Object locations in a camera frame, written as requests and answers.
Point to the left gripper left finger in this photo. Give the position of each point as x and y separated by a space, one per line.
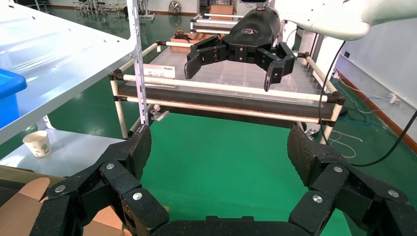
107 182

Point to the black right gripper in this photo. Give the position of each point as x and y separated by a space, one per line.
254 32

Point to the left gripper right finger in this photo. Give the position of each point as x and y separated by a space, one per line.
332 182

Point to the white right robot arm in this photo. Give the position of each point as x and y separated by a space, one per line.
342 16

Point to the plain cardboard carton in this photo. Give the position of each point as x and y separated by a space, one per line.
221 11

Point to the brown box of parts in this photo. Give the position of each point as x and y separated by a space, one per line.
179 49

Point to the brown cardboard box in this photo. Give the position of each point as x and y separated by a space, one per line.
19 211

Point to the blue plastic tray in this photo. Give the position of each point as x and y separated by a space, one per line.
8 97

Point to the white table board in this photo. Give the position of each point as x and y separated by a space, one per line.
75 153

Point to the white paper cup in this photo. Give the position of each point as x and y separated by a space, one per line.
37 145

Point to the white label card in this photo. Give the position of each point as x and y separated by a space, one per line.
159 71

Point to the standing fan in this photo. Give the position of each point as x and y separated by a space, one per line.
174 6

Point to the silver binder clip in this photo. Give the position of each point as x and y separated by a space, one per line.
159 114

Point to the perforated steel shelf strut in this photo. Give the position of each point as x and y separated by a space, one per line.
138 65

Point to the white metal shelf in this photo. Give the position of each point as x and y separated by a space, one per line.
65 58

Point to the black stool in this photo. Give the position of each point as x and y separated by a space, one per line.
101 6
83 5

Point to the pipe frame cart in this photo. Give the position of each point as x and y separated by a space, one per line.
228 88

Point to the white wall socket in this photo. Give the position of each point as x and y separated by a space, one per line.
395 98

